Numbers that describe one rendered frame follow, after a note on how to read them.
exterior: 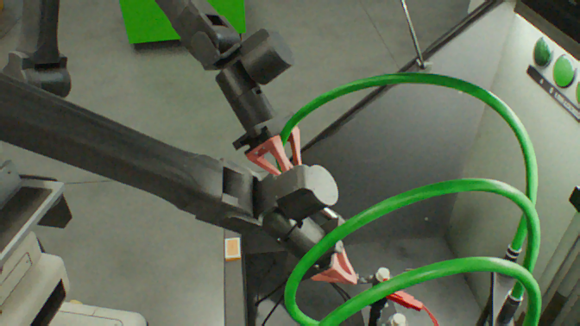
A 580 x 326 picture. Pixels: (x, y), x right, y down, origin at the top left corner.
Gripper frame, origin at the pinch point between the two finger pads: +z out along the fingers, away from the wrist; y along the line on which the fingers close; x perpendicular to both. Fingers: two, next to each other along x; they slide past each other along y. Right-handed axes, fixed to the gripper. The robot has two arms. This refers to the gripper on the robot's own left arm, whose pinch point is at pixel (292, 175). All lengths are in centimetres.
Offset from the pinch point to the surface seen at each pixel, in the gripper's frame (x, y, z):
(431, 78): -26.6, 1.6, -1.7
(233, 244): 29.0, 5.9, 6.3
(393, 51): 110, 312, -46
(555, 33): -37.2, 21.7, 1.3
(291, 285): -6.1, -17.3, 11.4
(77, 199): 192, 61, -46
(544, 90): -31.0, 27.2, 8.5
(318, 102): -12.6, -1.7, -7.1
